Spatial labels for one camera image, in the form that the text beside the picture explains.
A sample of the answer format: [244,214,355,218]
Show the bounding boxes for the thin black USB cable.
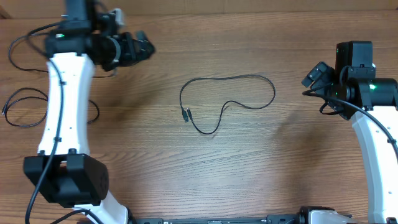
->
[178,73,277,136]

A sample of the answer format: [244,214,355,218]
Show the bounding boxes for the thick black cable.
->
[7,21,118,78]

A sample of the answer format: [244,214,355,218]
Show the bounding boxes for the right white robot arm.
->
[302,41,397,223]

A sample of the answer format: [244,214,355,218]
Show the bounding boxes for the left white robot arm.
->
[23,0,155,223]

